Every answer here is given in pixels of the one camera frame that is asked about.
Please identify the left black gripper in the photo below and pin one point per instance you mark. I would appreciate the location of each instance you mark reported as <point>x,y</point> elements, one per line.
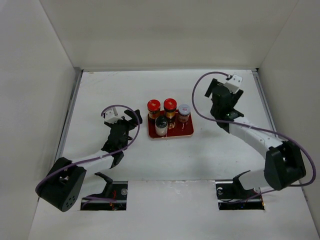
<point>134,120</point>

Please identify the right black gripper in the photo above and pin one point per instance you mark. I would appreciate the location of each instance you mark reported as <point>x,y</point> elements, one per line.
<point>235,97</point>

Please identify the red lid chili sauce jar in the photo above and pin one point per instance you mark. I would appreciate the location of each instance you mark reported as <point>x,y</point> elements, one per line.
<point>154,109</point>

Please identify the black cap white shaker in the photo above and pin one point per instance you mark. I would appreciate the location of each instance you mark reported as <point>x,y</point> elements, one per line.
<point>161,126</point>

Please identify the white lid condiment jar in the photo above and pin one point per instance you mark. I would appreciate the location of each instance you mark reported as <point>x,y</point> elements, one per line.
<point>184,112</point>

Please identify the red lid brown sauce bottle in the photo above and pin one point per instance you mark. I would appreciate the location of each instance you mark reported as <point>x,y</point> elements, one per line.
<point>170,106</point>

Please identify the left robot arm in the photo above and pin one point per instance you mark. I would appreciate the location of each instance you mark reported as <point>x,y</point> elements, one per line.
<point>63,184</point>

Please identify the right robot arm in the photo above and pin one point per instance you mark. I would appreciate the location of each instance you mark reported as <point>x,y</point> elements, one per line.
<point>283,164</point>

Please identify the red lacquer tray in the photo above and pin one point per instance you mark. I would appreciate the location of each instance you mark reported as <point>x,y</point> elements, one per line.
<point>180,129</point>

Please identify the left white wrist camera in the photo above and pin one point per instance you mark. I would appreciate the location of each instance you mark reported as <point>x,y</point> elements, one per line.
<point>111,116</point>

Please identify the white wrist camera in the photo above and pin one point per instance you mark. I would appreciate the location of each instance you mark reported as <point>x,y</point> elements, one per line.
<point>233,83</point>
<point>111,116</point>

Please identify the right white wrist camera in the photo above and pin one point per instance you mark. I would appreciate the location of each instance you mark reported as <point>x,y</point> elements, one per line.
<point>233,83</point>

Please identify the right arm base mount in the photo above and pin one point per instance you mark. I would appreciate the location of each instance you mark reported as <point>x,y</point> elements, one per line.
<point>231,196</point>

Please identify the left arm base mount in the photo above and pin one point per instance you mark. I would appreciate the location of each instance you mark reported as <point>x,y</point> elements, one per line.
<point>110,195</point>

